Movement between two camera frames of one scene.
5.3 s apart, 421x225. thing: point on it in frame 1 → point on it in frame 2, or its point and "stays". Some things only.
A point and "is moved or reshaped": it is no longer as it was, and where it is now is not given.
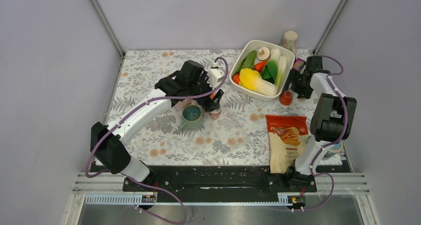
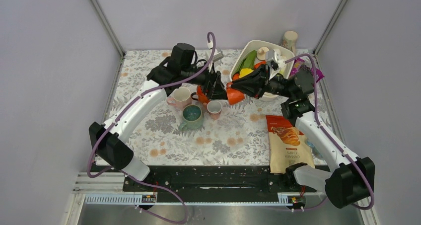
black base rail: x=221 y=179 stays
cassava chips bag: x=286 y=135 stays
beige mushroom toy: x=263 y=53 stays
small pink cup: x=215 y=113 stays
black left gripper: x=210 y=104 → x=219 y=92
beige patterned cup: x=289 y=40 stays
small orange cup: x=286 y=98 is moved or reshaped
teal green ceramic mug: x=192 y=118 stays
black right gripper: x=294 y=75 → x=253 y=83
